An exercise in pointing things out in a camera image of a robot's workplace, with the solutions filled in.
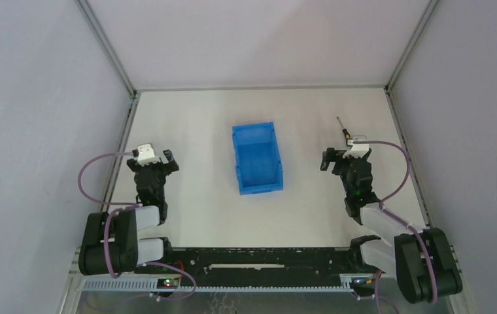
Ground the aluminium frame rail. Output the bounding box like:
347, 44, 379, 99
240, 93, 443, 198
384, 0, 441, 227
74, 0, 139, 202
136, 84, 386, 94

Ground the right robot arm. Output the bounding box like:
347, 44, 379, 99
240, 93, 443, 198
320, 141, 464, 304

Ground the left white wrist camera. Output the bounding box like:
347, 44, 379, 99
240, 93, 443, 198
132, 143, 161, 166

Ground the grey slotted cable duct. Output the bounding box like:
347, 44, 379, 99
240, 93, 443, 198
82, 277, 353, 292

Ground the back aluminium frame rail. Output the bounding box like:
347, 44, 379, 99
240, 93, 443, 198
136, 84, 386, 94

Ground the purple cable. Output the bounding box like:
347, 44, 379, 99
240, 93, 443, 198
77, 151, 197, 302
363, 140, 439, 314

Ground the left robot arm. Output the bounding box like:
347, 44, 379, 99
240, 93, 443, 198
78, 144, 179, 278

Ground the blue plastic bin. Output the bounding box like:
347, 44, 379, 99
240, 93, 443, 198
231, 122, 284, 195

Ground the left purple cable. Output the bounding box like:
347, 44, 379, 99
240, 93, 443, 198
77, 151, 197, 302

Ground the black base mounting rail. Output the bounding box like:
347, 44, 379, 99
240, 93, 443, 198
164, 247, 376, 287

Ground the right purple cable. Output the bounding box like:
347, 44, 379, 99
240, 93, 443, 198
363, 140, 439, 314

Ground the black yellow screwdriver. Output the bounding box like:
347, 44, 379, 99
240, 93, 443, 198
336, 116, 352, 141

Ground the right aluminium frame rail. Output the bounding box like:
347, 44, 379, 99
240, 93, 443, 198
384, 0, 441, 227

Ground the left aluminium frame rail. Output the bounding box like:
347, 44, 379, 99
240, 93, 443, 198
74, 0, 139, 202

